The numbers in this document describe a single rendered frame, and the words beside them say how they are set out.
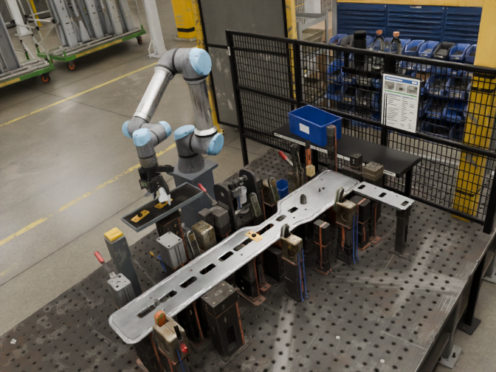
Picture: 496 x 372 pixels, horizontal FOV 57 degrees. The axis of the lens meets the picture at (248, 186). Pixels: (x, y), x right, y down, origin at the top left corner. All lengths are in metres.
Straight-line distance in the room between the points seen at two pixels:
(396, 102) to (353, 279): 0.95
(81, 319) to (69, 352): 0.18
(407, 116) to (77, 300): 1.93
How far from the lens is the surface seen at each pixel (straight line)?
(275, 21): 4.33
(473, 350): 3.01
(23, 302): 3.80
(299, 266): 2.03
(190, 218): 2.59
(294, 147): 2.32
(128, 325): 1.83
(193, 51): 2.15
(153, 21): 8.92
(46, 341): 2.37
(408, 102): 2.52
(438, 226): 2.65
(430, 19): 4.00
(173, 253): 1.96
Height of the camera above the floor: 2.29
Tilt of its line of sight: 32 degrees down
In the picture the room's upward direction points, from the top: 8 degrees counter-clockwise
